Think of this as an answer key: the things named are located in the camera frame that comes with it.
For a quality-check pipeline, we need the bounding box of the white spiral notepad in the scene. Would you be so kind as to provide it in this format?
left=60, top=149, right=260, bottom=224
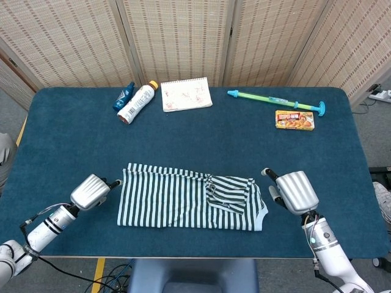
left=160, top=76, right=213, bottom=113

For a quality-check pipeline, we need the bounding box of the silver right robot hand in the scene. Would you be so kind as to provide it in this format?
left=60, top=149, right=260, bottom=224
left=261, top=167, right=320, bottom=216

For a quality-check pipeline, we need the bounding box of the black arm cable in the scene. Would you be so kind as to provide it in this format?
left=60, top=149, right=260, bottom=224
left=20, top=203, right=132, bottom=293
left=312, top=259, right=340, bottom=288

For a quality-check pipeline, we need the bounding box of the yellow curry box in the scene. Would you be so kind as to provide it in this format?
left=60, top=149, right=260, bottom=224
left=275, top=110, right=315, bottom=132

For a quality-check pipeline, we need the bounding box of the white bottle with yellow cap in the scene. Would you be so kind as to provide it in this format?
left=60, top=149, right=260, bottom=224
left=117, top=80, right=159, bottom=125

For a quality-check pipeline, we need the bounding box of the green white striped T-shirt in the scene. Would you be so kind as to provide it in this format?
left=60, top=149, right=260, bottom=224
left=117, top=162, right=269, bottom=232

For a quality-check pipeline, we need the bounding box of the black metal floor bar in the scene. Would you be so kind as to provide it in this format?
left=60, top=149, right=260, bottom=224
left=368, top=165, right=391, bottom=175

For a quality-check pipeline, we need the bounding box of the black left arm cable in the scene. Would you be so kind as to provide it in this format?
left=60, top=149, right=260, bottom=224
left=20, top=203, right=132, bottom=293

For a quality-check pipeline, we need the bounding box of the white power strip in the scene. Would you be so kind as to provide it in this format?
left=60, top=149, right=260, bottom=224
left=368, top=82, right=391, bottom=103

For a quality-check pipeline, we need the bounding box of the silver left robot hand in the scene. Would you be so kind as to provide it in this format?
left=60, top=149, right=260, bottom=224
left=70, top=173, right=123, bottom=212

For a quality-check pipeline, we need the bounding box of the small dark blue bottle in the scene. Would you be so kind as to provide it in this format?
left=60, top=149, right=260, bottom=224
left=112, top=81, right=136, bottom=112

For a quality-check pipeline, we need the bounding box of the woven folding screen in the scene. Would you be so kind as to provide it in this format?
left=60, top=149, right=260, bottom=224
left=0, top=0, right=391, bottom=110

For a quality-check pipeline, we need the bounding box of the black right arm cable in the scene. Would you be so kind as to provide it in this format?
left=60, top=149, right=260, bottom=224
left=312, top=259, right=340, bottom=288

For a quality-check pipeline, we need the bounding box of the grey trouser leg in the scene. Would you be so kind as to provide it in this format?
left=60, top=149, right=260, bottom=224
left=0, top=133, right=18, bottom=192

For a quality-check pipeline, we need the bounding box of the green blue water squirter toy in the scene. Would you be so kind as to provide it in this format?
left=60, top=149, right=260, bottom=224
left=227, top=89, right=326, bottom=117

